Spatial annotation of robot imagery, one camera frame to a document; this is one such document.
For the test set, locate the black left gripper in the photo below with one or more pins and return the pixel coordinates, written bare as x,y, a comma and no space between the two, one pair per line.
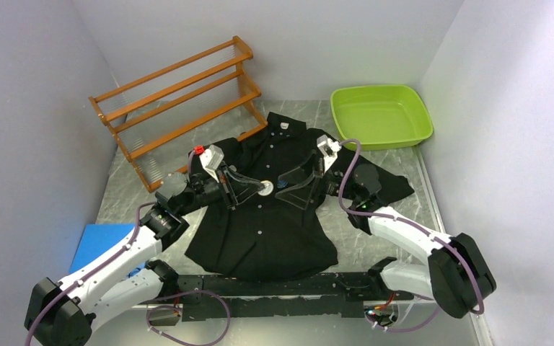
242,193

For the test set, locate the blue round brooch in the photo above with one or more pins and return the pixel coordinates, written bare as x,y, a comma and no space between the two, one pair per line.
281,184

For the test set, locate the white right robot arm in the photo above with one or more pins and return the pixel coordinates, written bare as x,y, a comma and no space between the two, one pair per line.
450,270

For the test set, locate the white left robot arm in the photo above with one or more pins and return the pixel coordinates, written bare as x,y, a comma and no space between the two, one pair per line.
68,311

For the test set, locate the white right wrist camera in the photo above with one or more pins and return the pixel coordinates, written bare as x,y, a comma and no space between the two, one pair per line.
328,147

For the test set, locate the green plastic basin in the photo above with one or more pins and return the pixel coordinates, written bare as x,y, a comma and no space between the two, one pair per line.
381,117

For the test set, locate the aluminium frame rail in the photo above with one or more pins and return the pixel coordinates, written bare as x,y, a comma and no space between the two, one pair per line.
322,320

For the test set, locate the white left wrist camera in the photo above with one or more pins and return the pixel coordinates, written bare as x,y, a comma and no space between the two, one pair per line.
211,159

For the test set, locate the orange wooden rack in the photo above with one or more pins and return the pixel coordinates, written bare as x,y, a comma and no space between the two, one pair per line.
153,119

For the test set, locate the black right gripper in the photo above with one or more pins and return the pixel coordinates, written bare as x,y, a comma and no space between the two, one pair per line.
301,194

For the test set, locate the blue foam pad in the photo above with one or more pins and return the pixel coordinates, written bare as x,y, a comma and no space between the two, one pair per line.
97,239

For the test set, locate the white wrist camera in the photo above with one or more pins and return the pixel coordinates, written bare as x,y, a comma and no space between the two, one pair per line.
328,147
211,159

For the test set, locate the orange round brooch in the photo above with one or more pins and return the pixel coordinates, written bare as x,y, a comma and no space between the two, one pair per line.
267,188

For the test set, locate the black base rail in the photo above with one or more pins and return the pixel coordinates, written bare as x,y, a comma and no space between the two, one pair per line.
346,294

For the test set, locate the black button shirt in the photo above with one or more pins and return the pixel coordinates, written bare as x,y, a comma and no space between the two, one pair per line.
265,239

